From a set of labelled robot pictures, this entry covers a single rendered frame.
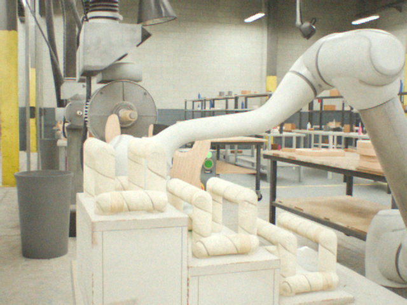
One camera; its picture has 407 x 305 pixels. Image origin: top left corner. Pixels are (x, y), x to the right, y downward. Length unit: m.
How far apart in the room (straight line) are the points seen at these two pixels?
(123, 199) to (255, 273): 0.25
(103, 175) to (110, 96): 1.09
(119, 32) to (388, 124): 0.82
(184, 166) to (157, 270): 0.85
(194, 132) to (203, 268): 0.51
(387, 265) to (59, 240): 3.45
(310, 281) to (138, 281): 0.31
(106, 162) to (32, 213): 3.78
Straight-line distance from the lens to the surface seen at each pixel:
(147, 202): 0.79
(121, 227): 0.77
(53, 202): 4.51
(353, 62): 1.22
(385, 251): 1.59
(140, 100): 1.88
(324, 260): 0.96
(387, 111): 1.29
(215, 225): 1.03
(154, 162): 0.80
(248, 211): 0.86
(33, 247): 4.63
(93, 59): 1.58
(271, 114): 1.32
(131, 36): 1.60
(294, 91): 1.34
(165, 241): 0.79
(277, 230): 0.94
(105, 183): 0.79
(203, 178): 1.93
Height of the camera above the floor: 1.26
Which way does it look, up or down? 5 degrees down
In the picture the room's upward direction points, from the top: 1 degrees clockwise
